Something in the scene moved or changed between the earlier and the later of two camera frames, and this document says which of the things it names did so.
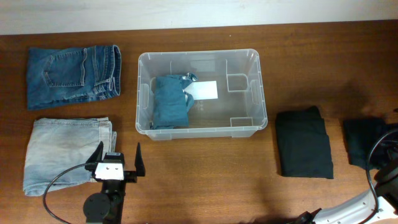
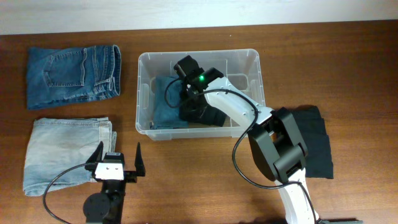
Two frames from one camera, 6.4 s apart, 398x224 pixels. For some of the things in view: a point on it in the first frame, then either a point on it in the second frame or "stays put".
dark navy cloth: [359, 135] to [196, 111]
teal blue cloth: [171, 104] stays put
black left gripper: [130, 177] stays put
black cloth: [305, 147] stays put
